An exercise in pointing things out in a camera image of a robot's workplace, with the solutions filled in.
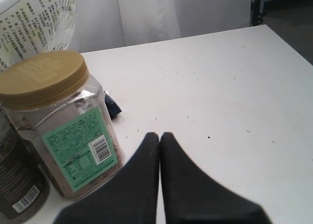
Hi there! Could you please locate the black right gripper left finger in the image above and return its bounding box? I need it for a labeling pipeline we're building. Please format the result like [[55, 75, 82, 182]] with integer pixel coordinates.
[[55, 133, 159, 224]]

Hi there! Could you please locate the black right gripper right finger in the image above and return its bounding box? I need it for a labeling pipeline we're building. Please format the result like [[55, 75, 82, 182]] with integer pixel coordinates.
[[160, 132, 270, 224]]

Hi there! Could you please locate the yellow white snack bag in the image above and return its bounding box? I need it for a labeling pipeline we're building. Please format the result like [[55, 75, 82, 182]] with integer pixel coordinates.
[[0, 0, 77, 72]]

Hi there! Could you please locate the dark blue wrapper piece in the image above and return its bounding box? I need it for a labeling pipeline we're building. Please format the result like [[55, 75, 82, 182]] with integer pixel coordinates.
[[104, 91, 122, 120]]

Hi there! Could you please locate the dark jar with silver lid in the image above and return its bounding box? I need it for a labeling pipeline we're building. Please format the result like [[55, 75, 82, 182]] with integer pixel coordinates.
[[0, 108, 50, 224]]

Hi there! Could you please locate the clear jar with gold lid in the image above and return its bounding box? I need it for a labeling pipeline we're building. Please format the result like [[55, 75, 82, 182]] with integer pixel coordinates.
[[0, 50, 124, 200]]

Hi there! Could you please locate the black metal stand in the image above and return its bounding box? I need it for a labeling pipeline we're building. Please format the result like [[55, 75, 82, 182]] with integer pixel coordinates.
[[251, 0, 313, 27]]

